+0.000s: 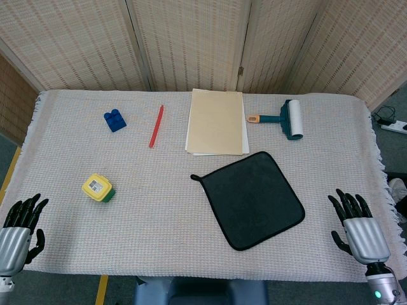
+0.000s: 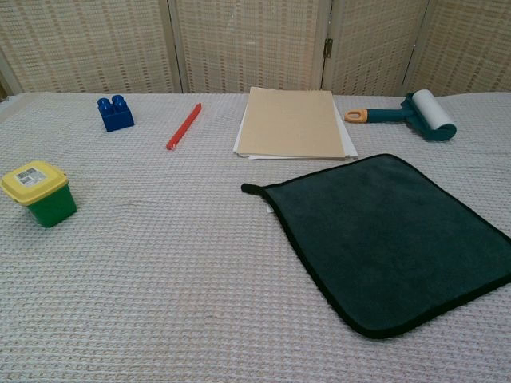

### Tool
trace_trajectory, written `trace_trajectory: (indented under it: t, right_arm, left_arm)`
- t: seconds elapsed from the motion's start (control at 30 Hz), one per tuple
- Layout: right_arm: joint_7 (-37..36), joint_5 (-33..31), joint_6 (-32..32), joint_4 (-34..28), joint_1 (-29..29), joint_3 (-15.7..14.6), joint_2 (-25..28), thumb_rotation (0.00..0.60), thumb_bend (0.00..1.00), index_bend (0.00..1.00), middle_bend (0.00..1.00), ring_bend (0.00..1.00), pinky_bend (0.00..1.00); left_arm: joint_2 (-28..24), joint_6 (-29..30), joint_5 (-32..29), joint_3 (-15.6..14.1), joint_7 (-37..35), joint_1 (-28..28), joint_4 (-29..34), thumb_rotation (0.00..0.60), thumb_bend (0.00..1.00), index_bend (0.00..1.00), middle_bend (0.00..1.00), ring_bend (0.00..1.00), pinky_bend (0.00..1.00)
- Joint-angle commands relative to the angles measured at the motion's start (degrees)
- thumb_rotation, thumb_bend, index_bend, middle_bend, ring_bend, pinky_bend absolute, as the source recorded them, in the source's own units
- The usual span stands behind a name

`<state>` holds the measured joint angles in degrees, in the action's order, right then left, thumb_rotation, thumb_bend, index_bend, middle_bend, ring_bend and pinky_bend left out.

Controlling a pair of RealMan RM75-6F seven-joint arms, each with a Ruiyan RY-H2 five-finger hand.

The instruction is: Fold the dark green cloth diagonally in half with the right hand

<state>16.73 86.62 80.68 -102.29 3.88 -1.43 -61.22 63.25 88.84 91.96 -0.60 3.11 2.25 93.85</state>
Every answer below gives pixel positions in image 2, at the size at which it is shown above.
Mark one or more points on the dark green microfiber cloth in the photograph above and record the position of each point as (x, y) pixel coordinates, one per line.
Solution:
(379, 239)

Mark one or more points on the tan kraft paper folder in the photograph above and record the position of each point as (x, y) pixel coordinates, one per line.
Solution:
(291, 123)

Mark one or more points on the red pen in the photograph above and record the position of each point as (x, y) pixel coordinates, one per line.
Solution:
(184, 126)

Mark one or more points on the white paper sheets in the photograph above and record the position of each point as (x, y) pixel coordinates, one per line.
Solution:
(351, 148)

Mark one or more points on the white waffle weave tablecloth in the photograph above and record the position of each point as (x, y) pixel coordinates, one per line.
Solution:
(159, 259)

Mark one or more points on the woven bamboo folding screen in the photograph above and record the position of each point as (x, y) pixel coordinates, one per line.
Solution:
(247, 44)

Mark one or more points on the blue toy building block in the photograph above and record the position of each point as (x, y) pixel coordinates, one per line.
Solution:
(116, 117)

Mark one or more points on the brass screen hinge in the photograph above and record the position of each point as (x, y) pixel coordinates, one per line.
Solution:
(328, 48)

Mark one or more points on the green tub with yellow lid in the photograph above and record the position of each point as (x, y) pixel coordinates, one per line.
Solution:
(42, 199)

